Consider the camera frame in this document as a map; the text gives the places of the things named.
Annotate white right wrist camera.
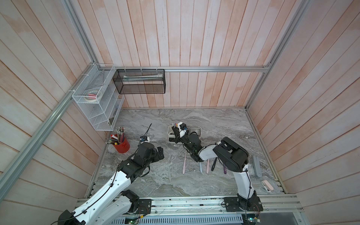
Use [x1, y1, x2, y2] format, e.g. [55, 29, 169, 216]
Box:
[176, 122, 188, 138]

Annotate black toothbrush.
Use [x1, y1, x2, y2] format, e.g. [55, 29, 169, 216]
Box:
[211, 157, 218, 171]

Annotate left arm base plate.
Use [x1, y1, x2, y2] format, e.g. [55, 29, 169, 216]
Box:
[127, 198, 152, 215]

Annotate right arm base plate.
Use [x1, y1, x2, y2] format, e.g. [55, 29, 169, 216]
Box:
[223, 192, 263, 212]

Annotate black mesh basket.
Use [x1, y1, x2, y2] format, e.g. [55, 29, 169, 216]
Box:
[112, 69, 166, 95]

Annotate pink white small device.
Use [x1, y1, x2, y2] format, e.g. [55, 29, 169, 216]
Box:
[261, 180, 274, 192]

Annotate pink toothbrush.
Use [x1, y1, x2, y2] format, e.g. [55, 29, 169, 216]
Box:
[182, 152, 187, 174]
[206, 159, 210, 174]

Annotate white wire mesh shelf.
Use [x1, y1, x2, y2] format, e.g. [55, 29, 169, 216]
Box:
[72, 64, 124, 131]

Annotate aluminium frame rails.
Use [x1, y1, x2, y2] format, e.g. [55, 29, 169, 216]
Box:
[1, 1, 308, 225]

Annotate grey flat bar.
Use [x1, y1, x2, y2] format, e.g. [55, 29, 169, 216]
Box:
[252, 156, 263, 178]

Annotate red pencil cup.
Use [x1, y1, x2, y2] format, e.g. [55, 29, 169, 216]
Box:
[113, 138, 130, 154]

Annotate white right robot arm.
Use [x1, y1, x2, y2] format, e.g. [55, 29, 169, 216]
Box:
[172, 122, 263, 212]

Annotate pens in red cup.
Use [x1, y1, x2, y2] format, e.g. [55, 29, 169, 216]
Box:
[107, 127, 125, 145]

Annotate cream toothbrush holder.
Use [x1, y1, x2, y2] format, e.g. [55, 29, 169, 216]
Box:
[167, 125, 202, 144]

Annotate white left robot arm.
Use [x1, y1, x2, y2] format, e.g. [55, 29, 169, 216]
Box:
[54, 142, 164, 225]

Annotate tape roll on shelf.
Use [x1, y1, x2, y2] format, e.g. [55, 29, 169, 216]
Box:
[84, 89, 102, 103]

